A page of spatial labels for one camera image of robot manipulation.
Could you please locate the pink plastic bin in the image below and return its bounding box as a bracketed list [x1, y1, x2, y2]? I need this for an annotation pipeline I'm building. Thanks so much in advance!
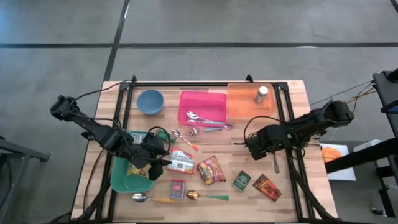
[177, 90, 228, 128]

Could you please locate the blue bowl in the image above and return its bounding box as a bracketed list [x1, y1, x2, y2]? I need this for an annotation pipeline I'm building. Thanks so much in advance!
[136, 89, 165, 116]

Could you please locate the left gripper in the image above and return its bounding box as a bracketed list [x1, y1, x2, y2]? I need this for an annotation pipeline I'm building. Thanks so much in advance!
[133, 132, 172, 182]

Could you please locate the grey metal stand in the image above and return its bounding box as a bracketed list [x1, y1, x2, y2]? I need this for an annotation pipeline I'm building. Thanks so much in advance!
[0, 136, 50, 224]

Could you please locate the taco seasoning mix packet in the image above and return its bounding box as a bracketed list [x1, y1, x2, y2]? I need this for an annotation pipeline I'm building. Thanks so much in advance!
[252, 173, 283, 203]

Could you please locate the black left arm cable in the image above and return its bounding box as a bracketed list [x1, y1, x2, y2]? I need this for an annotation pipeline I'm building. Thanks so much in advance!
[68, 79, 134, 105]

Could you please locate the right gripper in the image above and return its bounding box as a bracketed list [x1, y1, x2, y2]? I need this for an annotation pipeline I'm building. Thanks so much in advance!
[244, 126, 277, 161]

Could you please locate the grey cable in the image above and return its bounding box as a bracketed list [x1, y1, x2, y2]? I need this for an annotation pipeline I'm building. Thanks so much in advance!
[310, 80, 374, 106]

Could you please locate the black aluminium rig frame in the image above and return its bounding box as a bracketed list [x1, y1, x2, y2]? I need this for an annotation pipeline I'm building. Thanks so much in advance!
[74, 74, 340, 223]

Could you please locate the blue-handled spoon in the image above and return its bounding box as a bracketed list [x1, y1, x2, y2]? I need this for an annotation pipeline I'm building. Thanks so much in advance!
[203, 123, 233, 133]

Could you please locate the dark green spice tin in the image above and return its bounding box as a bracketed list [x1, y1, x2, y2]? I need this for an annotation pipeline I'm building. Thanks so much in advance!
[232, 170, 252, 193]

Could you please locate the plain steel spoon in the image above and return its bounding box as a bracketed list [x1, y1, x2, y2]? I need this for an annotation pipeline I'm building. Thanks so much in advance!
[185, 111, 217, 123]

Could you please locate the red ramen packet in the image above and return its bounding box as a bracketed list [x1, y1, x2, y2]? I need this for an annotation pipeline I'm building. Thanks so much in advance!
[195, 154, 227, 187]

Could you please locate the yellow ramen packet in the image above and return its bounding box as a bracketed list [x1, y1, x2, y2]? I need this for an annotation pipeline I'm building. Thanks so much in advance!
[126, 161, 153, 179]

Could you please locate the small black floor device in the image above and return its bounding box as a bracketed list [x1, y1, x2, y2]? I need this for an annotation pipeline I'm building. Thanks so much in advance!
[371, 207, 388, 218]

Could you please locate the white-lidded spice jar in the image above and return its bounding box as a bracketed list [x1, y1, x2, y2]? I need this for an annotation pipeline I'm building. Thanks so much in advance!
[254, 86, 269, 105]

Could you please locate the orange cloth object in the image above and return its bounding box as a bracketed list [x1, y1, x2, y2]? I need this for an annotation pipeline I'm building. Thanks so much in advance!
[322, 146, 343, 164]

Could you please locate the yellow-handled spoon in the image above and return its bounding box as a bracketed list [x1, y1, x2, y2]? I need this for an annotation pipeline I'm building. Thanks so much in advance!
[132, 193, 175, 204]

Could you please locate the teal plastic basket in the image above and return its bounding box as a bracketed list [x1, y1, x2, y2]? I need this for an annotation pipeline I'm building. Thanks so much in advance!
[110, 130, 165, 194]

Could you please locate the orange plastic bin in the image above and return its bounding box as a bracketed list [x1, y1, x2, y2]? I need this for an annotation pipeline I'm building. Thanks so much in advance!
[226, 82, 277, 119]

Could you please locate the white paper sheet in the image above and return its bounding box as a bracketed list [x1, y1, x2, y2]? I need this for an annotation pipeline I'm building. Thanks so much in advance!
[318, 142, 358, 182]

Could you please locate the teal-handled spoon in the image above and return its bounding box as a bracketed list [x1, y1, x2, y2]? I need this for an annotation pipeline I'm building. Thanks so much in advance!
[187, 118, 225, 126]

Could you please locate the orange Maruchan ramen packet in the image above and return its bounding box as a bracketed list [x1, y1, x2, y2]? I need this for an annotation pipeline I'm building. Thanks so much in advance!
[167, 147, 196, 175]

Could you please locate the white plastic container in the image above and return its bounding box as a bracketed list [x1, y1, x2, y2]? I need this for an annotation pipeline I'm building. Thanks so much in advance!
[353, 139, 383, 153]

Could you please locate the red spice tin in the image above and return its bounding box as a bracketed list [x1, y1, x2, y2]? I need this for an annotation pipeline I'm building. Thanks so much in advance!
[169, 179, 187, 200]

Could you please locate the orange-handled spoon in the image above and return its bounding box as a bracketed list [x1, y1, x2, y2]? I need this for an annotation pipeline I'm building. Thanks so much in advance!
[171, 129, 200, 152]

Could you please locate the black equipment stand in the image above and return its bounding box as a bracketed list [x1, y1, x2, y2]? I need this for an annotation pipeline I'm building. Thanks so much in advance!
[325, 68, 398, 218]

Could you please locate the gold spoon green handle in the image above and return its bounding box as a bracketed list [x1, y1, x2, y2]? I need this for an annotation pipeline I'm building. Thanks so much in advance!
[185, 190, 230, 202]

